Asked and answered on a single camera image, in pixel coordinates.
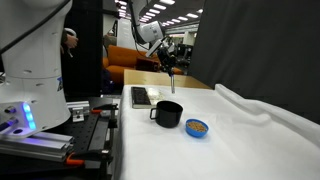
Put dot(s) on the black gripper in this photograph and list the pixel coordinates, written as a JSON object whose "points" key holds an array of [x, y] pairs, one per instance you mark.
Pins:
{"points": [[166, 55]]}

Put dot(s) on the white VR controller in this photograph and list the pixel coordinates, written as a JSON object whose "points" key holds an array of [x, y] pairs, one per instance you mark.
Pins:
{"points": [[70, 31]]}

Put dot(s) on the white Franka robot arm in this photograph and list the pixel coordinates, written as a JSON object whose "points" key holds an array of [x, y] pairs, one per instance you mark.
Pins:
{"points": [[30, 66]]}

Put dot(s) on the book with colourful cover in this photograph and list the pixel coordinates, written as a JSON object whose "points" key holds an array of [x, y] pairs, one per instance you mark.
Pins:
{"points": [[141, 96]]}

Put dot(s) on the person's hand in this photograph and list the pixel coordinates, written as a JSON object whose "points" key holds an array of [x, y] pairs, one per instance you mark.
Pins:
{"points": [[70, 41]]}

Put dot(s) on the dark sofa cushion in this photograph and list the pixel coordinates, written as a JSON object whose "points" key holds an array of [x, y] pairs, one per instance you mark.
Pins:
{"points": [[146, 65]]}

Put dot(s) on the orange sofa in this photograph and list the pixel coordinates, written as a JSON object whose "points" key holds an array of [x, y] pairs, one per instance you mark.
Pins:
{"points": [[123, 56]]}

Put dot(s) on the white board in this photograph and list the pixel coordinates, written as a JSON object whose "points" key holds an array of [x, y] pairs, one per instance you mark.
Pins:
{"points": [[124, 36]]}

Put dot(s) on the blue bowl of nuts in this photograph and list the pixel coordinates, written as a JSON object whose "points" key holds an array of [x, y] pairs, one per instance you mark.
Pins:
{"points": [[196, 132]]}

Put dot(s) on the person in dark clothes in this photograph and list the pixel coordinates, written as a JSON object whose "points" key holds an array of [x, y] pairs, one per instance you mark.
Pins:
{"points": [[86, 80]]}

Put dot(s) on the black curtain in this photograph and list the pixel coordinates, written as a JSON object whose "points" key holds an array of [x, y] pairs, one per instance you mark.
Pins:
{"points": [[266, 50]]}

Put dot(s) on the white table cloth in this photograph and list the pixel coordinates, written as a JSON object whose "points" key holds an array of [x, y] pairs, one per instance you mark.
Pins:
{"points": [[233, 150]]}

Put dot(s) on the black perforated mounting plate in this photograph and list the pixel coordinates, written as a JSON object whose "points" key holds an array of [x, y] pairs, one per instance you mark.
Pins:
{"points": [[87, 133]]}

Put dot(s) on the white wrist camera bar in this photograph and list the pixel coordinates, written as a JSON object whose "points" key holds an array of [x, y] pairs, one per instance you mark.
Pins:
{"points": [[155, 48]]}

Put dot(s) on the small aluminium bracket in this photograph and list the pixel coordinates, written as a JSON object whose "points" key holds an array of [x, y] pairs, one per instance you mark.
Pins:
{"points": [[78, 111]]}

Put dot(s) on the aluminium extrusion rail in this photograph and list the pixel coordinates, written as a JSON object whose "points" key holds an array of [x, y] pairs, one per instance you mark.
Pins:
{"points": [[40, 146]]}

